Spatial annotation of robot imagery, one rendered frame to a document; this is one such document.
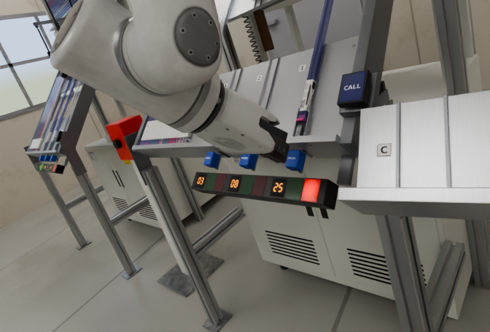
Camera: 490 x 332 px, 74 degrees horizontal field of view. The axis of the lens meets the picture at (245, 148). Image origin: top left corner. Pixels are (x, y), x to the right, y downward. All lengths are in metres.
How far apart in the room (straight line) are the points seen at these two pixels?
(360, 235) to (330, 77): 0.58
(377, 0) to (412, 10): 2.71
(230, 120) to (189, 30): 0.14
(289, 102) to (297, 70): 0.07
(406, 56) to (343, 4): 0.74
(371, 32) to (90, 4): 0.42
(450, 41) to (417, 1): 2.38
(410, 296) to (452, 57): 0.58
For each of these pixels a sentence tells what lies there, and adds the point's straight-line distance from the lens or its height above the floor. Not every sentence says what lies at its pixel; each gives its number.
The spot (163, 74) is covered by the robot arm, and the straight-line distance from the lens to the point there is 0.28.
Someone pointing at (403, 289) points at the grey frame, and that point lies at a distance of 0.65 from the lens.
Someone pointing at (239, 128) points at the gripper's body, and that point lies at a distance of 0.38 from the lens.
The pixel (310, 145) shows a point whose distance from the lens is 0.52.
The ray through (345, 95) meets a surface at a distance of 0.49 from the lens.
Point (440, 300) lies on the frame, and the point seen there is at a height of 0.32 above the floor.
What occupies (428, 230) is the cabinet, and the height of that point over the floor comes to 0.34.
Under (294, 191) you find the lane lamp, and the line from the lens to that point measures 0.53.
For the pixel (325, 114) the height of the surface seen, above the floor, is 0.75.
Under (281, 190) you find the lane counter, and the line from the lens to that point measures 0.55.
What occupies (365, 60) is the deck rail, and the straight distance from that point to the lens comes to 0.55.
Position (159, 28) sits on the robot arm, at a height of 0.93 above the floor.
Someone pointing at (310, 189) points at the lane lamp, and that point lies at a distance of 0.52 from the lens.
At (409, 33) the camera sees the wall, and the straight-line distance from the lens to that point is 3.35.
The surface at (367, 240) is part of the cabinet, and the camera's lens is 1.03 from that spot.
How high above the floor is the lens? 0.89
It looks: 16 degrees down
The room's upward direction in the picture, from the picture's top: 19 degrees counter-clockwise
